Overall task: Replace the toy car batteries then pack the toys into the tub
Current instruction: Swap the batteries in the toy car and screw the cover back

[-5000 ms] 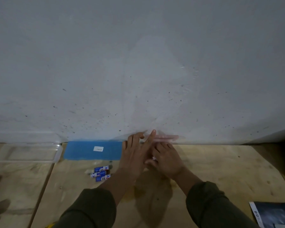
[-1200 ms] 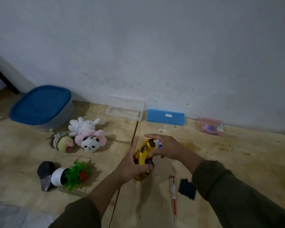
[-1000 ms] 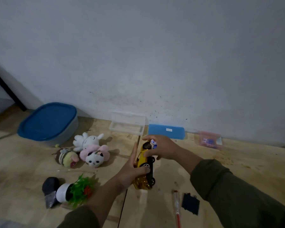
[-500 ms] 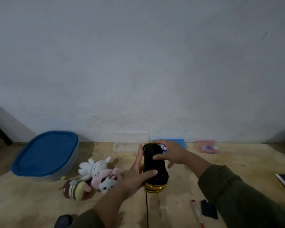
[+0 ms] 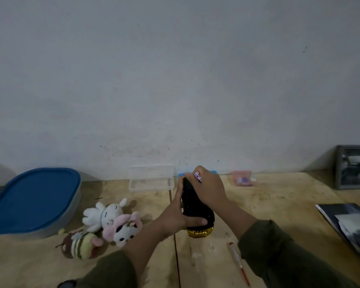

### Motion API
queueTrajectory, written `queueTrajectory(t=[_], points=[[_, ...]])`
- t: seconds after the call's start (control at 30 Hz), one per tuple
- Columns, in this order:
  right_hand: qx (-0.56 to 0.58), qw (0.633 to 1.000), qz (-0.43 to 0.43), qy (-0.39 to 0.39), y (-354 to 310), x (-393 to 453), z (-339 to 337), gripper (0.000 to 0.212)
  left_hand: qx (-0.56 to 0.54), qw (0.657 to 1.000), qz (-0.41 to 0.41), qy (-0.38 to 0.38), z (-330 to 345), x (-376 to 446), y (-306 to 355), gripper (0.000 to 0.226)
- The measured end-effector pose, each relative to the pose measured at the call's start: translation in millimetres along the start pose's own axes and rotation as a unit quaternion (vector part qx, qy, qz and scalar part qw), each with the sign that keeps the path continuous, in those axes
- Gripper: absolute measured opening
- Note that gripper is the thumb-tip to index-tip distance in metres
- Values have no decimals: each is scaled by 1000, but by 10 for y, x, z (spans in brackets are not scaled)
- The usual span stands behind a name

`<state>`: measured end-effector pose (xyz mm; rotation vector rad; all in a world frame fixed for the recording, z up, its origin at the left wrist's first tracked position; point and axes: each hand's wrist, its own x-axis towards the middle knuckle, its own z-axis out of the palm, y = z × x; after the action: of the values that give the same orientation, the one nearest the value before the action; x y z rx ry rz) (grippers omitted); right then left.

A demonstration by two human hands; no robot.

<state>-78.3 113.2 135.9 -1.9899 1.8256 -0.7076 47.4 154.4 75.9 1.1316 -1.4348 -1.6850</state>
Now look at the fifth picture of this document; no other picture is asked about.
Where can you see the person's right hand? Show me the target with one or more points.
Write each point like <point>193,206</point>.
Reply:
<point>210,190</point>

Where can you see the person's left hand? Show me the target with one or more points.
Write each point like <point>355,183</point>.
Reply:
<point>171,220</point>

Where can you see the person's left thumb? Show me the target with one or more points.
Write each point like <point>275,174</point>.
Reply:
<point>195,221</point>

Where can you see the person's right thumb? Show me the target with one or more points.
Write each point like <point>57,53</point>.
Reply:
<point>191,180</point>

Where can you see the small white red blue battery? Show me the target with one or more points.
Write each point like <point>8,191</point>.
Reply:
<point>197,176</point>

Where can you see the person's right forearm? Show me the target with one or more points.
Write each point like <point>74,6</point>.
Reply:
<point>276,251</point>

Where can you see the person's left forearm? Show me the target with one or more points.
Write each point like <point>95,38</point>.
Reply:
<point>132,254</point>

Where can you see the flat blue plastic box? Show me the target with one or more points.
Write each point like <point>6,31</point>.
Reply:
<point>181,175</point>

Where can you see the clear plastic box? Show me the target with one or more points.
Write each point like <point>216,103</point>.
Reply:
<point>151,178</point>

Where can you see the pink plastic packet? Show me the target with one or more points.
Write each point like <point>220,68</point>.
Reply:
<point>243,178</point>

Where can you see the red and white pen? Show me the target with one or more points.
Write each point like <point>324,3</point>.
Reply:
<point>238,262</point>

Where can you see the pink hooded plush toy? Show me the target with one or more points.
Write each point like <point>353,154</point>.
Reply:
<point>123,229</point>

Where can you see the white bunny plush toy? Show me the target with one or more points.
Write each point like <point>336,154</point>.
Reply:
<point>103,215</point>

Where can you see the striped bee plush toy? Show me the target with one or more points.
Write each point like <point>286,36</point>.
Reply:
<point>81,244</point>

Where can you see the black rounded object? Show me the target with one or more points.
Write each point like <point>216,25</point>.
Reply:
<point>67,284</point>

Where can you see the black and white magazine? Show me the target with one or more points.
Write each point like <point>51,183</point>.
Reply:
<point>352,226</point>

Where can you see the blue lidded grey container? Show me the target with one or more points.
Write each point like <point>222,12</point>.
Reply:
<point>33,197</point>

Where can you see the grey framed picture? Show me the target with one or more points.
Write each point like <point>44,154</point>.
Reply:
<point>354,166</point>

